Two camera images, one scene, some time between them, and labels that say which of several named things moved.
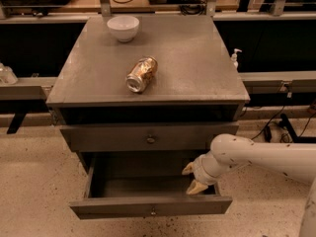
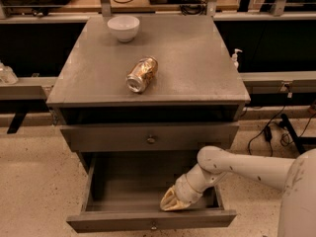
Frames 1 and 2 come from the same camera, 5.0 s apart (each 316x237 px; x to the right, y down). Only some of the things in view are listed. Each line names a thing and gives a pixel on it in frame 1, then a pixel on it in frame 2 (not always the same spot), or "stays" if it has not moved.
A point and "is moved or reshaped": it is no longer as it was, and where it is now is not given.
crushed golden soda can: (140, 74) stays
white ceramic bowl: (123, 27) stays
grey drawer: (134, 188) is moved or reshaped
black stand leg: (297, 139) stays
